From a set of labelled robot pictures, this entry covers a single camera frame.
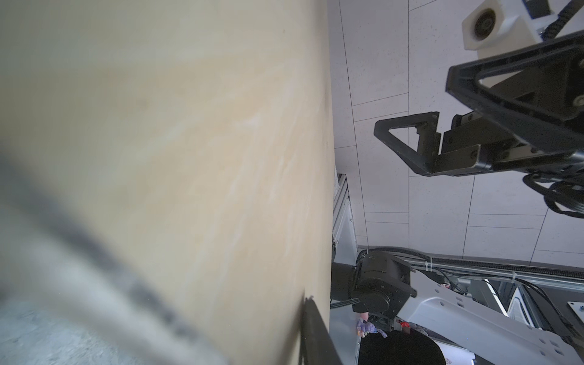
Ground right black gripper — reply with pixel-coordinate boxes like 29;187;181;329
373;30;584;176

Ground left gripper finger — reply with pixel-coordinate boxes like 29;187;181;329
301;297;342;365

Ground plywood board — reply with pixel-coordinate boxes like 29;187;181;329
1;1;335;364

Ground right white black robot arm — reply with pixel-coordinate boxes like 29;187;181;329
331;32;583;364

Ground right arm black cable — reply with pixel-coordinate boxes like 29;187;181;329
522;170;584;219

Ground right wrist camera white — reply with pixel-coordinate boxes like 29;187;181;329
462;0;558;59

